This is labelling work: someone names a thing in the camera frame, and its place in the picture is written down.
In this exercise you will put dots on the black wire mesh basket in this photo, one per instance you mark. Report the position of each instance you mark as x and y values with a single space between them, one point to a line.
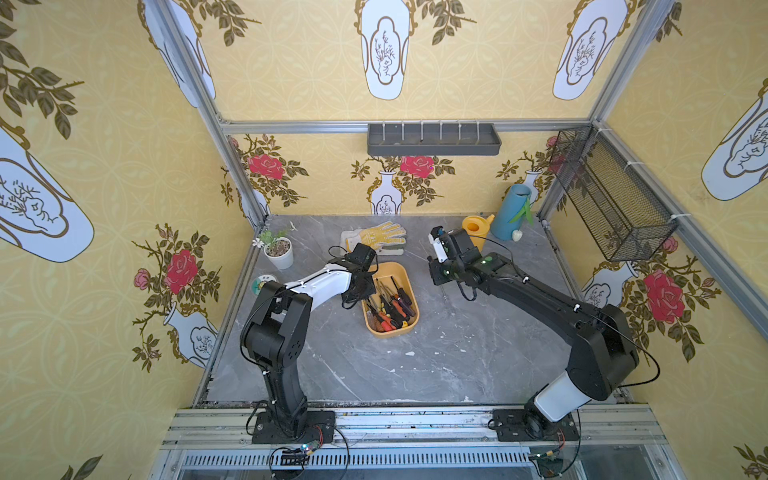
625 217

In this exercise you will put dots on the green tape roll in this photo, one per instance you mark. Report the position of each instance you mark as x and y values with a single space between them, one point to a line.
260 282

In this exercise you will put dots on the yellow white work glove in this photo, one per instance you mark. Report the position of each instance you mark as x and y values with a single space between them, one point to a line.
387 238

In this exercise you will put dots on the grey wall shelf rack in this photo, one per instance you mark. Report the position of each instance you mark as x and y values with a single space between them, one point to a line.
433 138

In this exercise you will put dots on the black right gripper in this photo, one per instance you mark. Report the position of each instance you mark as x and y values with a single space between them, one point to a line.
448 264

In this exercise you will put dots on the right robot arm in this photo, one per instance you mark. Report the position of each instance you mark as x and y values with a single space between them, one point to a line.
602 352

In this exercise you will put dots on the black handle screwdriver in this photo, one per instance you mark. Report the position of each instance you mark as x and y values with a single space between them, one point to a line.
403 299

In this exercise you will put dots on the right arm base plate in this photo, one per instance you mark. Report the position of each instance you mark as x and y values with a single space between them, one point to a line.
520 425

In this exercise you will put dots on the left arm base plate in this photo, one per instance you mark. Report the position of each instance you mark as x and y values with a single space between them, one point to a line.
313 425

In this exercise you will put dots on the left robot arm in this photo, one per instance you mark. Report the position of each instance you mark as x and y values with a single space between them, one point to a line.
274 336

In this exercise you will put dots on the yellow plastic storage box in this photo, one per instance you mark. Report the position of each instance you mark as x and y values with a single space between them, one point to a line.
384 300

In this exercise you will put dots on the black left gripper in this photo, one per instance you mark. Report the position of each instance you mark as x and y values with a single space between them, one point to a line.
352 294

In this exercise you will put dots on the white potted succulent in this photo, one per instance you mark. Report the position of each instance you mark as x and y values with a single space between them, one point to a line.
277 247

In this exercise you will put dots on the yellow watering can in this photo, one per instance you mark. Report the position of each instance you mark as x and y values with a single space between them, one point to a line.
478 228

